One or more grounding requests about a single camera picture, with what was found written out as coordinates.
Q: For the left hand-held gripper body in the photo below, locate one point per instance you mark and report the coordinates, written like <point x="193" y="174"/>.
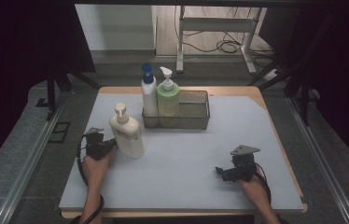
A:
<point x="96" y="147"/>

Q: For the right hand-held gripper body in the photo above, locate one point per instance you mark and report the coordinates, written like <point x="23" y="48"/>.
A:
<point x="244" y="166"/>

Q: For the cream pump bottle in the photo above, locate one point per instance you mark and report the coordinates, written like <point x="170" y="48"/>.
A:
<point x="127" y="133"/>

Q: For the white bottle with blue pump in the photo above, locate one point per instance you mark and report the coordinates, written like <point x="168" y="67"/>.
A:
<point x="149" y="96"/>

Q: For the green pump bottle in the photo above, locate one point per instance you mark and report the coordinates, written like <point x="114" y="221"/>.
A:
<point x="168" y="99"/>

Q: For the person's right hand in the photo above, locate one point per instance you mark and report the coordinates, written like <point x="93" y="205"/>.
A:
<point x="253" y="191"/>

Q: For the light blue table mat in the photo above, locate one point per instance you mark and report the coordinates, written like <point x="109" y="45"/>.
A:
<point x="178" y="177"/>

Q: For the black metal stand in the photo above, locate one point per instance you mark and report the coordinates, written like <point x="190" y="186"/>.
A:
<point x="51" y="93"/>
<point x="304" y="99"/>

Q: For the white power strip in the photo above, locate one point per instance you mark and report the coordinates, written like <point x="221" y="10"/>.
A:
<point x="272" y="75"/>

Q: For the black curtain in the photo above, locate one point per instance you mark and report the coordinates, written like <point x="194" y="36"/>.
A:
<point x="343" y="77"/>
<point x="14" y="62"/>

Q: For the aluminium rail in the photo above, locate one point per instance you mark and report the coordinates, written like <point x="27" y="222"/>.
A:
<point x="322" y="161"/>
<point x="29" y="161"/>

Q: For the white metal desk frame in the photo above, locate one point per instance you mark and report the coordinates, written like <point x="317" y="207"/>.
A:
<point x="216" y="24"/>

